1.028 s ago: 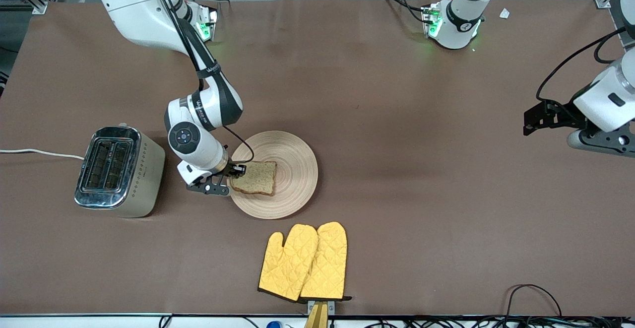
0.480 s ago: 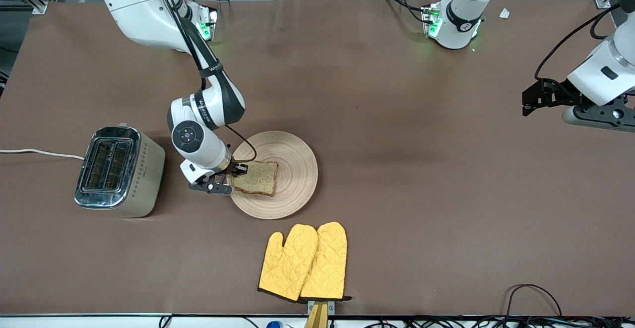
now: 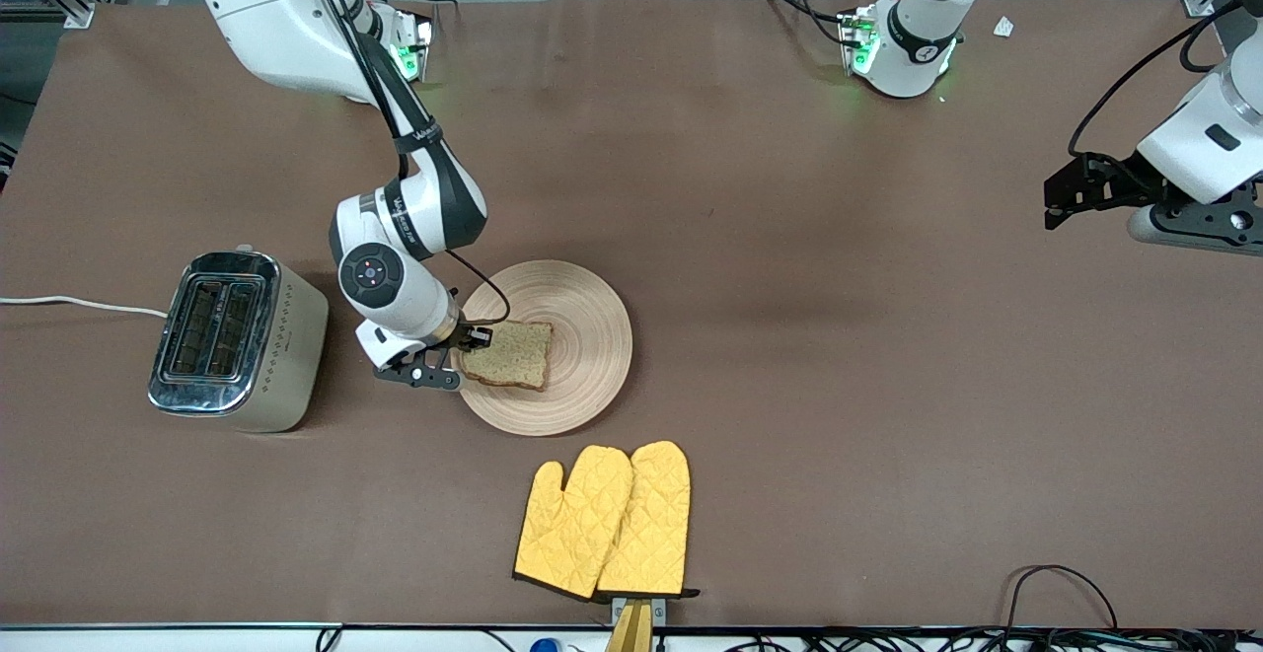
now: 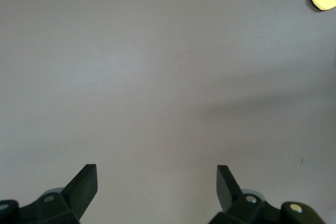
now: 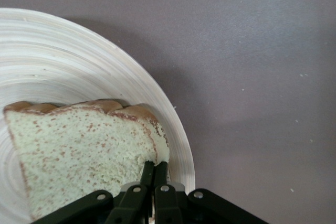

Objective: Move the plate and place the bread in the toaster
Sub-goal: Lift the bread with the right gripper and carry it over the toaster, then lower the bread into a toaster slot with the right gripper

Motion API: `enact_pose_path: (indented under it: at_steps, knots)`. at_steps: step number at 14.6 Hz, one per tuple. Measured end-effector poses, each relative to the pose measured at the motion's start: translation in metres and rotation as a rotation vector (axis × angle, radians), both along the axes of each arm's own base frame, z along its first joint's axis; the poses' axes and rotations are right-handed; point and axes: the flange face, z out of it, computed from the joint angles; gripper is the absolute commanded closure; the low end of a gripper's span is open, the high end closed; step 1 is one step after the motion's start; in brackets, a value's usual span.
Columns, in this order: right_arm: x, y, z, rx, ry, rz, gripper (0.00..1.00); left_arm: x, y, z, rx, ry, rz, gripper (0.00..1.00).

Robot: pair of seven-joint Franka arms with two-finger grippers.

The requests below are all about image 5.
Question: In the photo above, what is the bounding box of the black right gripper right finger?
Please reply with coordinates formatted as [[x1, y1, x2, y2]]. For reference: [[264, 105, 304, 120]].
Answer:
[[154, 161, 268, 224]]

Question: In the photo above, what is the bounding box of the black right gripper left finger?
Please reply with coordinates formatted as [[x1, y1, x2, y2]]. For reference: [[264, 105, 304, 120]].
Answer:
[[31, 161, 155, 224]]

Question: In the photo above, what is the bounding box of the slice of bread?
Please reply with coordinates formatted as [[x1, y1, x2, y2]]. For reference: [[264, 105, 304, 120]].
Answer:
[[3, 99, 171, 221]]

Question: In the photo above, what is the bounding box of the round wooden plate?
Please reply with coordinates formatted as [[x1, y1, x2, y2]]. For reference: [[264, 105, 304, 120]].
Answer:
[[0, 7, 195, 224]]

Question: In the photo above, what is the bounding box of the large table cover mat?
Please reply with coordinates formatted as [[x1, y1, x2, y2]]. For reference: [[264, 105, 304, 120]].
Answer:
[[0, 0, 336, 224]]

